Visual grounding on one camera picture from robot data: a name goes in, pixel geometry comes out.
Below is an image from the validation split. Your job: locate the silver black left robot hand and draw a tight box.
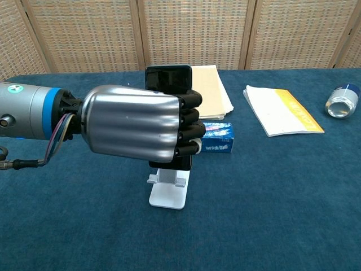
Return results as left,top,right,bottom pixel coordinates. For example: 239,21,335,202
80,84,206,164

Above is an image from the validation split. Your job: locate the woven folding screen panel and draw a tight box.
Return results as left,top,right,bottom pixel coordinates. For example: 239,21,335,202
244,0,356,71
337,16,361,69
137,0,257,71
0,0,49,81
20,0,145,75

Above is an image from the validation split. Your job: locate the white phone stand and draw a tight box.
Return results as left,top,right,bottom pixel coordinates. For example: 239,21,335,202
147,168,191,210

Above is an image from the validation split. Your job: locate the blue felt table cover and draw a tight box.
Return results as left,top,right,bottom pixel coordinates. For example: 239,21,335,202
0,68,361,271

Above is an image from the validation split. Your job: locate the white orange booklet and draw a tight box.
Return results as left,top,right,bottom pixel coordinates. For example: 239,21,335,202
243,84,325,138

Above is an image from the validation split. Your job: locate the multicoloured wrist wire bundle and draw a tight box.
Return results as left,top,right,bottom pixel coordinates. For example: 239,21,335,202
0,112,77,171

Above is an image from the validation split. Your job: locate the blue pink cookie box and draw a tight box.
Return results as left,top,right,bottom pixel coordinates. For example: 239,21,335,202
196,121,236,154

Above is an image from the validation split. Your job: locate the black smartphone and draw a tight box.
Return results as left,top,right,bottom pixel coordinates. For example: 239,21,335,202
144,65,193,172

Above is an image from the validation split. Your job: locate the blue silver drink can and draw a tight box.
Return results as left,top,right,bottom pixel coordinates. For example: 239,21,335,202
324,82,361,119

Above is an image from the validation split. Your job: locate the beige paper stack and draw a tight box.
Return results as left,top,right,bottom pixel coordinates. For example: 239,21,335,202
191,64,235,121

